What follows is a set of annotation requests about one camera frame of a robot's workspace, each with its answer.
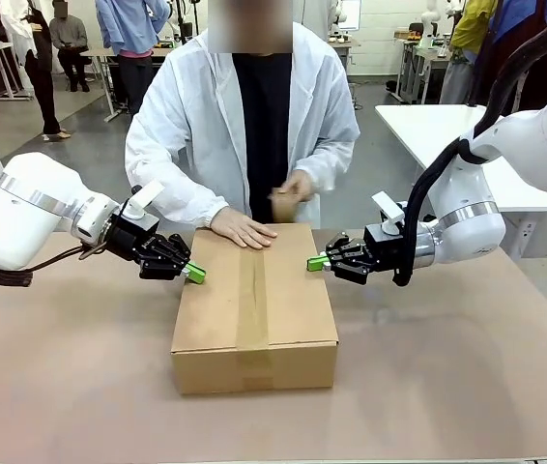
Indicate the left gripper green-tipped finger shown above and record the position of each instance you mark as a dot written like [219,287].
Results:
[196,273]
[172,249]

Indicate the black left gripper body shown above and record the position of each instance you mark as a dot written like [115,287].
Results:
[128,237]

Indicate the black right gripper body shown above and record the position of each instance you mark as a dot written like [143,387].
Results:
[384,251]

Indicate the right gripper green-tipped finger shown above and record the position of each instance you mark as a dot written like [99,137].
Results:
[319,263]
[348,246]

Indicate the brown packing tape roll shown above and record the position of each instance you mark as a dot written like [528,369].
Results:
[284,208]

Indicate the brown cardboard box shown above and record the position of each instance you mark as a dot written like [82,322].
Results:
[254,309]

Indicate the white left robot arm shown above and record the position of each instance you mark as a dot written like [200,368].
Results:
[27,217]

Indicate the person's right forearm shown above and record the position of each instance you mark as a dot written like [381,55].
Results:
[172,193]

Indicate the person's left forearm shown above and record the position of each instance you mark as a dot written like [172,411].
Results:
[331,159]

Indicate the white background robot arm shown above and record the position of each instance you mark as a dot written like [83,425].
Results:
[430,19]

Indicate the person's right hand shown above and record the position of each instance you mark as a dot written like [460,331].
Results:
[244,229]

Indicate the person's left hand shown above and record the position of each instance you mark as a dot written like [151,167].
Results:
[297,186]

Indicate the white rounded table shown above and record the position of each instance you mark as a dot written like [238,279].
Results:
[409,130]

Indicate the person in white lab coat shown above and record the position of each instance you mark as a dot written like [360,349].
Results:
[191,121]

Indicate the person in black clothes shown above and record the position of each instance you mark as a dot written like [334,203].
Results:
[44,67]

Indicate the person in blue shirt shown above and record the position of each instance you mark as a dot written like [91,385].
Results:
[131,43]

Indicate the grey background workbench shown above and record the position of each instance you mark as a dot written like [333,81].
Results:
[418,58]

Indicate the seated person in grey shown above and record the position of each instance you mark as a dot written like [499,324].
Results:
[70,48]

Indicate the bystander in white coat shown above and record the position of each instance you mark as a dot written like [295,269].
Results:
[319,17]

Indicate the person in yellow garment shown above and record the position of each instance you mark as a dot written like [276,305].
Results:
[474,24]

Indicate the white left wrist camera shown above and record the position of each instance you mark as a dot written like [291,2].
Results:
[145,198]

